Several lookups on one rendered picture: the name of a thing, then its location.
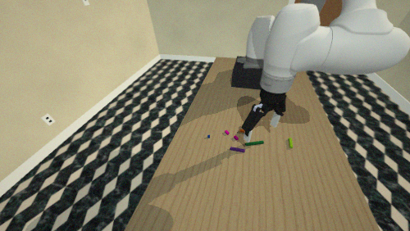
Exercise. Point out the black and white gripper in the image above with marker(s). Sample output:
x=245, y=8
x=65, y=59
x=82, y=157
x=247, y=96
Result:
x=267, y=101

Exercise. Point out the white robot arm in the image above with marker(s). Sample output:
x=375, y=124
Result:
x=362, y=41

